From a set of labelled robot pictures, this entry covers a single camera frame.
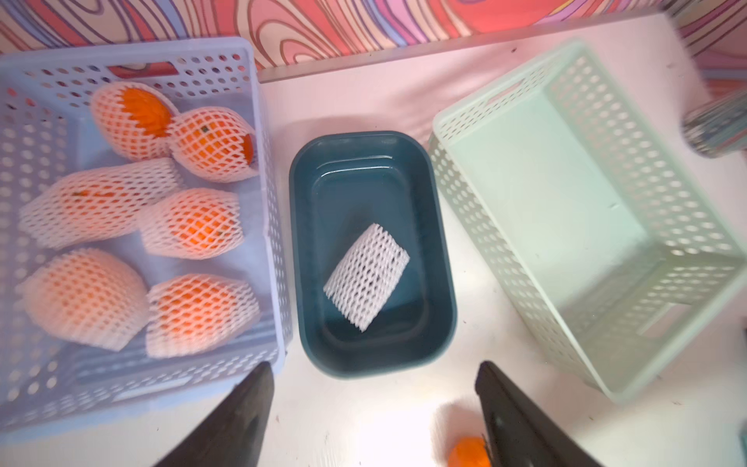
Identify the metal cup of pencils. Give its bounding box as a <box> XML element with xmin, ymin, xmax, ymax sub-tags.
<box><xmin>682</xmin><ymin>88</ymin><xmax>746</xmax><ymax>159</ymax></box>

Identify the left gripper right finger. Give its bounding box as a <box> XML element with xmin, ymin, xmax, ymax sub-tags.
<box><xmin>475</xmin><ymin>361</ymin><xmax>600</xmax><ymax>467</ymax></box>

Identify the lavender perforated plastic basket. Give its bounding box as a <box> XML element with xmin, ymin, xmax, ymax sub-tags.
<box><xmin>1</xmin><ymin>37</ymin><xmax>293</xmax><ymax>446</ymax></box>

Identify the netted orange front left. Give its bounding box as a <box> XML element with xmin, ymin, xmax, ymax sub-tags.
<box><xmin>19</xmin><ymin>248</ymin><xmax>149</xmax><ymax>351</ymax></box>

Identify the dark teal plastic tray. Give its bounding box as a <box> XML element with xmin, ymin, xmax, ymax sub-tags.
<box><xmin>289</xmin><ymin>132</ymin><xmax>457</xmax><ymax>379</ymax></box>

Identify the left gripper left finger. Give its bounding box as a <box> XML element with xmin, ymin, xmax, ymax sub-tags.
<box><xmin>158</xmin><ymin>362</ymin><xmax>274</xmax><ymax>467</ymax></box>

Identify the long netted orange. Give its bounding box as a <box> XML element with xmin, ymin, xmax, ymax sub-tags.
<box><xmin>19</xmin><ymin>158</ymin><xmax>185</xmax><ymax>250</ymax></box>

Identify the mint green perforated basket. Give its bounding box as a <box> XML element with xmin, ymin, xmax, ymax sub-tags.
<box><xmin>429</xmin><ymin>41</ymin><xmax>746</xmax><ymax>403</ymax></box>

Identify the netted orange back right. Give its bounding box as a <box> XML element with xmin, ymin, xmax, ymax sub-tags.
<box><xmin>167</xmin><ymin>106</ymin><xmax>259</xmax><ymax>184</ymax></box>

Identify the netted orange top exposed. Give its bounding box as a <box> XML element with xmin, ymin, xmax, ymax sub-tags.
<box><xmin>89</xmin><ymin>82</ymin><xmax>179</xmax><ymax>162</ymax></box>

